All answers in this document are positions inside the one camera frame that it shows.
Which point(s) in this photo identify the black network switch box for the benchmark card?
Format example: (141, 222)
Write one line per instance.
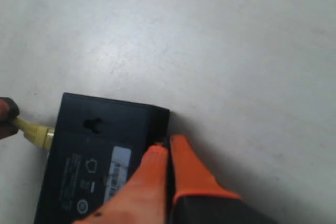
(97, 146)

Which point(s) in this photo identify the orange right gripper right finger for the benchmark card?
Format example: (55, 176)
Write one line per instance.
(198, 197)

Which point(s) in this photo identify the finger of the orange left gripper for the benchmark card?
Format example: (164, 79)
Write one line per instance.
(9, 111)

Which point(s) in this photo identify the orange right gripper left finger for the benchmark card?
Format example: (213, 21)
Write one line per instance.
(143, 198)

